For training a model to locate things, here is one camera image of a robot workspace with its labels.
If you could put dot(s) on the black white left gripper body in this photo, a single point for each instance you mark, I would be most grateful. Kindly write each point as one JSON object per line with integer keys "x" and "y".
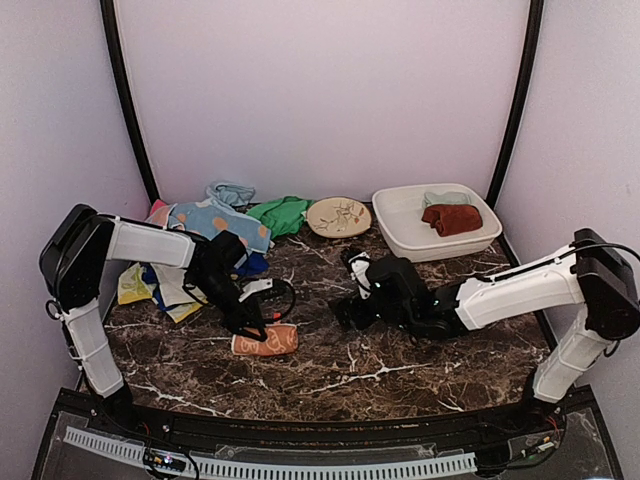
{"x": 210, "y": 287}

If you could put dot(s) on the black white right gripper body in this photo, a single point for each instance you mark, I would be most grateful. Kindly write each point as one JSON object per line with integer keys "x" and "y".
{"x": 397, "y": 318}

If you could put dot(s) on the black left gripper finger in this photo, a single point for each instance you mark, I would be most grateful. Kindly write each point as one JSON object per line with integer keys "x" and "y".
{"x": 255, "y": 330}
{"x": 253, "y": 315}

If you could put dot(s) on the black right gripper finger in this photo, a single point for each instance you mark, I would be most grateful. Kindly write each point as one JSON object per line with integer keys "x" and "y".
{"x": 352, "y": 313}
{"x": 351, "y": 255}

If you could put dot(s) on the orange bunny pattern towel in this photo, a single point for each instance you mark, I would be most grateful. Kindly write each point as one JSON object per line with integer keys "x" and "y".
{"x": 282, "y": 339}

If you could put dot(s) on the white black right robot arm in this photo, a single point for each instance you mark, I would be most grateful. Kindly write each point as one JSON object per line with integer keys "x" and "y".
{"x": 589, "y": 273}

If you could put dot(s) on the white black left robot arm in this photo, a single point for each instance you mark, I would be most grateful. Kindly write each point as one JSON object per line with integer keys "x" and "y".
{"x": 72, "y": 265}

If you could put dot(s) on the dark blue towel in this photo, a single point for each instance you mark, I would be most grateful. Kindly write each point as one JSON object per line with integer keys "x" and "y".
{"x": 255, "y": 262}

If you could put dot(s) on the beige round embroidered cloth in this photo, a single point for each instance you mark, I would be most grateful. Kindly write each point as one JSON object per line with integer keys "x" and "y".
{"x": 338, "y": 217}

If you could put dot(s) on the yellow white cloth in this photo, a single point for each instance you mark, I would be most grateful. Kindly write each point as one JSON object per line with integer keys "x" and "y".
{"x": 131, "y": 289}

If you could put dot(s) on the white plastic tub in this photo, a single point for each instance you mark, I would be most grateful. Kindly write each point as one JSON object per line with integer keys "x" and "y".
{"x": 399, "y": 210}

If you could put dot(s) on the green cloth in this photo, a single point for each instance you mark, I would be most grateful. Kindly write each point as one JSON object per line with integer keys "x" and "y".
{"x": 283, "y": 216}

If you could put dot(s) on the rust brown rolled towel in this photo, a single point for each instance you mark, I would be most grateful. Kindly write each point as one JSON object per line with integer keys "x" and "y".
{"x": 448, "y": 220}

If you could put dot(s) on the light blue dotted towel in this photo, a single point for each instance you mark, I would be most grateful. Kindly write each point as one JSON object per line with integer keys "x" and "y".
{"x": 209, "y": 217}

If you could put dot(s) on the pale green rolled towel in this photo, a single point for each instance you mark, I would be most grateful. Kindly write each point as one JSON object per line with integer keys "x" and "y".
{"x": 431, "y": 198}

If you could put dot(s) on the light blue crumpled cloth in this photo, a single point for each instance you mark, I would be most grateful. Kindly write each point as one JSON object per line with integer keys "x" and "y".
{"x": 231, "y": 194}

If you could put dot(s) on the pink cloth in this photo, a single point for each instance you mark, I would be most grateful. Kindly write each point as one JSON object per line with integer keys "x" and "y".
{"x": 159, "y": 213}

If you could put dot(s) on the small green circuit board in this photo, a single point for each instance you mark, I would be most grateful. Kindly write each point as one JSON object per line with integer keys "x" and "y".
{"x": 162, "y": 462}

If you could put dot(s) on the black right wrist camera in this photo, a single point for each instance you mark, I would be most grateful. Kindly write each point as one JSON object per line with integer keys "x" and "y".
{"x": 397, "y": 290}

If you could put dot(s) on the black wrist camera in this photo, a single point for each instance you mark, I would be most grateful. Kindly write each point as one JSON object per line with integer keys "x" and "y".
{"x": 226, "y": 252}
{"x": 397, "y": 290}

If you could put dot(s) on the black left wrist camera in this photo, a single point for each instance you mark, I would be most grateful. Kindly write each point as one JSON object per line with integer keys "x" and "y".
{"x": 226, "y": 252}

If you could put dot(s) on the white slotted cable duct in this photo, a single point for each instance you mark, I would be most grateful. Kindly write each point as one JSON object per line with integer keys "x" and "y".
{"x": 244, "y": 464}

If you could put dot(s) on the black table front rail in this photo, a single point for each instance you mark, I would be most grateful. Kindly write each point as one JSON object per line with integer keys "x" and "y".
{"x": 482, "y": 429}

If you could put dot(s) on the black right corner post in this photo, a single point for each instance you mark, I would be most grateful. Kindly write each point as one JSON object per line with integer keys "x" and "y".
{"x": 521, "y": 89}

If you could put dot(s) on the black corner post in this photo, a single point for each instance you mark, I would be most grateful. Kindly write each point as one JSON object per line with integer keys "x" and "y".
{"x": 521, "y": 89}
{"x": 124, "y": 92}

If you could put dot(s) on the black left corner post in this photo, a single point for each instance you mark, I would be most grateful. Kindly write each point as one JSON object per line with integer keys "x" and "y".
{"x": 124, "y": 92}

